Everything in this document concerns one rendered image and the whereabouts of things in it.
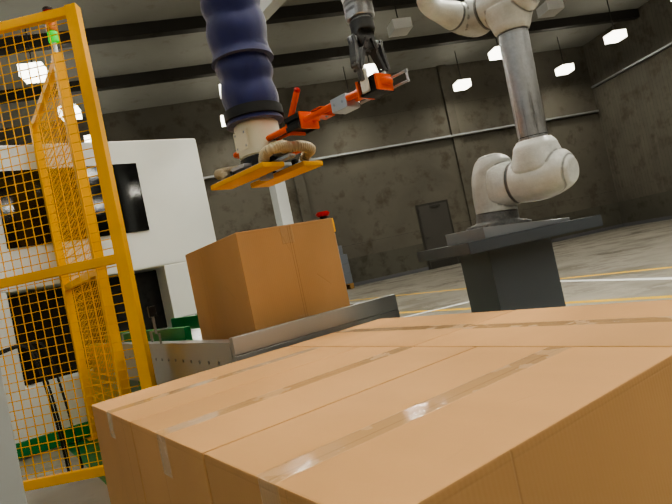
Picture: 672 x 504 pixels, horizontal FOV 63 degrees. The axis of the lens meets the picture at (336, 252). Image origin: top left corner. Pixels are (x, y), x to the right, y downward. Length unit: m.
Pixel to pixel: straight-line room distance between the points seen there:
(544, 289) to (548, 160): 0.46
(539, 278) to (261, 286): 0.99
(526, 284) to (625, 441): 1.32
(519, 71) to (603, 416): 1.49
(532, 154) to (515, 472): 1.49
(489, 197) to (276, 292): 0.85
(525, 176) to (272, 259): 0.92
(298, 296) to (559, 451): 1.44
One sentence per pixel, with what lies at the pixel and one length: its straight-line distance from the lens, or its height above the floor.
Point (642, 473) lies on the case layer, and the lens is 0.84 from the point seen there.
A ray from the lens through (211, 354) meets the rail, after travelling 1.99.
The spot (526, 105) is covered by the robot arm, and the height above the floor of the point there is 1.16.
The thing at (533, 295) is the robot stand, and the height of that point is 0.52.
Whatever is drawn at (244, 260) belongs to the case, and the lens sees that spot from 1.93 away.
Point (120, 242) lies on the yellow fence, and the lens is 2.51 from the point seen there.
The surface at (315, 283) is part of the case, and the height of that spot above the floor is 0.72.
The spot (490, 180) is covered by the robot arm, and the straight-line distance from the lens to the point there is 2.10.
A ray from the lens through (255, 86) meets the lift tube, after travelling 2.12.
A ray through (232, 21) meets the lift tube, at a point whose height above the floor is 1.71.
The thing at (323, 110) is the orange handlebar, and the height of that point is 1.27.
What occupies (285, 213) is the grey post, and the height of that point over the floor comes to 1.35.
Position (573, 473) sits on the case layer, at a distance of 0.72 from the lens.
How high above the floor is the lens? 0.76
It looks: 1 degrees up
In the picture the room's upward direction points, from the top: 12 degrees counter-clockwise
